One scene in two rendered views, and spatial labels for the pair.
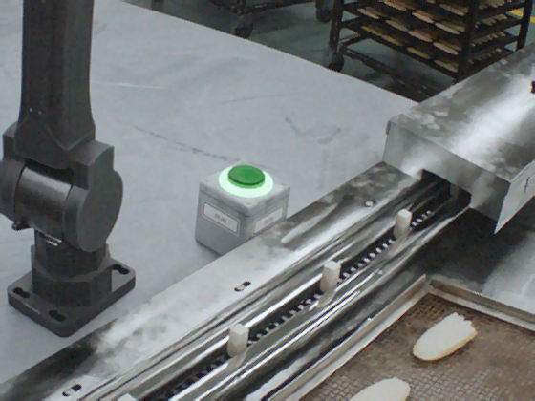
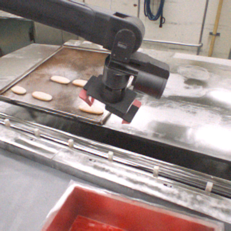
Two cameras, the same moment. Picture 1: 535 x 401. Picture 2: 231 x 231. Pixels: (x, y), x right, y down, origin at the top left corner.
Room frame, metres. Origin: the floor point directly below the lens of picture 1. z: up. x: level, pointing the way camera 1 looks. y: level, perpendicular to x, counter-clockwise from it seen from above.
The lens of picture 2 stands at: (0.38, 0.77, 1.33)
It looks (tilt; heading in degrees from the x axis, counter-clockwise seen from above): 31 degrees down; 259
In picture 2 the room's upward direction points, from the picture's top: straight up
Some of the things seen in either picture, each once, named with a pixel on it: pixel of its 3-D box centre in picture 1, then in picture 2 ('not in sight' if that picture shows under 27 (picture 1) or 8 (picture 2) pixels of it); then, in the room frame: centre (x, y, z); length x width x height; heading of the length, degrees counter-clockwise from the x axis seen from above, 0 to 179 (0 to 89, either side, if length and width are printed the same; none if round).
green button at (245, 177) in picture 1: (246, 179); not in sight; (0.82, 0.00, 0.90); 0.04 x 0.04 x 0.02
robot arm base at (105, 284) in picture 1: (70, 261); not in sight; (0.69, 0.16, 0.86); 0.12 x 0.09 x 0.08; 151
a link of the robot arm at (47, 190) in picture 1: (61, 206); not in sight; (0.67, 0.16, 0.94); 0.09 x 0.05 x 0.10; 158
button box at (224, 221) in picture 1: (242, 226); not in sight; (0.82, 0.00, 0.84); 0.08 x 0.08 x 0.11; 53
